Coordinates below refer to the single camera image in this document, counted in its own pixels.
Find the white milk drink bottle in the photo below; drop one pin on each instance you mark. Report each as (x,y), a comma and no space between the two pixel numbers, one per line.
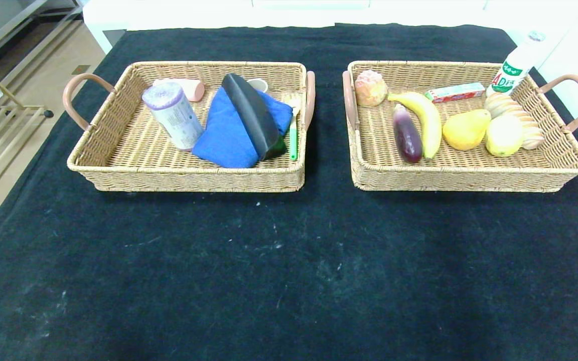
(517,62)

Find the yellow toy banana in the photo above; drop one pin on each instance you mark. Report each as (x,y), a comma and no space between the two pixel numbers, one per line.
(427,120)

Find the purple garbage bag roll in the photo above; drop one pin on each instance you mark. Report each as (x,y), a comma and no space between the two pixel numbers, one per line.
(174,119)

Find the beige ceramic cup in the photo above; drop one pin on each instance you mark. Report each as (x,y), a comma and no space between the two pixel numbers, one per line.
(260,84)

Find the blue microfibre cloth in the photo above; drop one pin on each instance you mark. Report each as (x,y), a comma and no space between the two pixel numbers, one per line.
(224,140)

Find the yellow toy pear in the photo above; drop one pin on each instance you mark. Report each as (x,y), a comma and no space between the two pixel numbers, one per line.
(464,130)

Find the purple toy eggplant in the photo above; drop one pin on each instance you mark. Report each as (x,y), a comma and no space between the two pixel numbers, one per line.
(408,138)

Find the striped toy bread loaf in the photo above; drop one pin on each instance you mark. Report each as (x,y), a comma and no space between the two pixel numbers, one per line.
(507,104)

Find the grey shelf unit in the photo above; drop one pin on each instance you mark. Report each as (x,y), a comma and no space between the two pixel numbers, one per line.
(23,35)

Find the black leather pouch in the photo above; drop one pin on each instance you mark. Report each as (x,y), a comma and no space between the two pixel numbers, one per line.
(254,115)

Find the wooden cart with castors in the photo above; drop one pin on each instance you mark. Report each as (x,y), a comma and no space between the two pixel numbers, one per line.
(8,120)

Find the pink plastic bottle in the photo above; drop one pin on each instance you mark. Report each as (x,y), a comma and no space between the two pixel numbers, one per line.
(194,90)

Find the yellow toy lemon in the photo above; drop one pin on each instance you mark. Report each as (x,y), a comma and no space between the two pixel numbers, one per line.
(503,136)

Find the pink toy bun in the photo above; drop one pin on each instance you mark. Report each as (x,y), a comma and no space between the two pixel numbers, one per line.
(370,88)

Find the green and red candy box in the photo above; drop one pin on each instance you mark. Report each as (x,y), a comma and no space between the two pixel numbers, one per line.
(454,93)

